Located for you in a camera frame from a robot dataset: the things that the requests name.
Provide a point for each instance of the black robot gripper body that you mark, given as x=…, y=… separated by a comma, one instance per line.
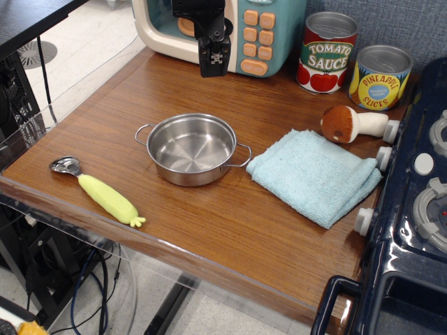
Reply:
x=207, y=16

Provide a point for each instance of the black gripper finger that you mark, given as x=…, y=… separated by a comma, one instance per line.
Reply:
x=214, y=57

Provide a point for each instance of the silver metal pot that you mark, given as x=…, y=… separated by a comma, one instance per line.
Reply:
x=193, y=149

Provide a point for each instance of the blue toy microwave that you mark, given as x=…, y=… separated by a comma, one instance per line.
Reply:
x=264, y=33

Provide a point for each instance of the tomato sauce can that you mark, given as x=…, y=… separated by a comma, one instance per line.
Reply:
x=328, y=42

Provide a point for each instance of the plush brown mushroom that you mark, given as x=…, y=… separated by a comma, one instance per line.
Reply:
x=342, y=124

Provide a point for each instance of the pineapple slices can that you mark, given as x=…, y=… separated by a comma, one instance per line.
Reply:
x=380, y=76

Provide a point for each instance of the light blue folded cloth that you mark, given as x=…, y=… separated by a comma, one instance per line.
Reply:
x=314, y=176

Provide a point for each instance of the black desk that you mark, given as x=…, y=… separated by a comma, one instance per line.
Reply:
x=23, y=21

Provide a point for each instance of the black computer tower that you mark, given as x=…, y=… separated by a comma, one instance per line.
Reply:
x=19, y=109

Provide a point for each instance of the black table leg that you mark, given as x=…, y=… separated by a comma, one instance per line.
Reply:
x=168, y=310

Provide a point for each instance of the dark blue toy stove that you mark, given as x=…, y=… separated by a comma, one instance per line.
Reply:
x=402, y=285

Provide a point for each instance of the yellow handled scoop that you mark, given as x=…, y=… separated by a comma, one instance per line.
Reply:
x=104, y=195

